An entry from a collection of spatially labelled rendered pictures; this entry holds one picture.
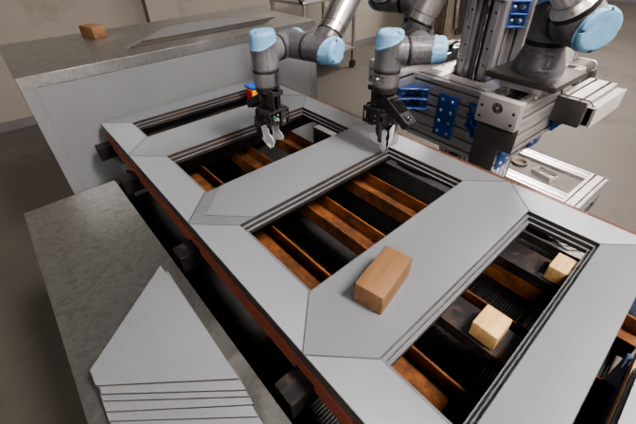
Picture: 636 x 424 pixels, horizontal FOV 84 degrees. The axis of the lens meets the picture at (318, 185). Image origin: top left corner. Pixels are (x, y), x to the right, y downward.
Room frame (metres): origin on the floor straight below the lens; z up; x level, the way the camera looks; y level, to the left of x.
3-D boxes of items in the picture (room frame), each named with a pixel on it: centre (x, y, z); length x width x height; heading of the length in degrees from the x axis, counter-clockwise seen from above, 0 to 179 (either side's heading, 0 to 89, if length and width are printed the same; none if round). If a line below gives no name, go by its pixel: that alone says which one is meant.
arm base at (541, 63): (1.15, -0.72, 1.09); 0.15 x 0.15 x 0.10
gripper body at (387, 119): (1.01, -0.20, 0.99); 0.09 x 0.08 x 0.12; 41
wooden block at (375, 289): (0.45, -0.12, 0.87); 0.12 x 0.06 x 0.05; 142
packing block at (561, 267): (0.53, -0.54, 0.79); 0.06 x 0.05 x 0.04; 130
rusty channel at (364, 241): (0.91, 0.02, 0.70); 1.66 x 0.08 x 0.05; 40
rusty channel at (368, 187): (1.04, -0.13, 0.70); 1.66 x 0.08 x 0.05; 40
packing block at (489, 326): (0.39, -0.33, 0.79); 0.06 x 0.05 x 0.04; 130
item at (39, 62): (1.81, 0.68, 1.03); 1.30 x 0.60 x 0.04; 130
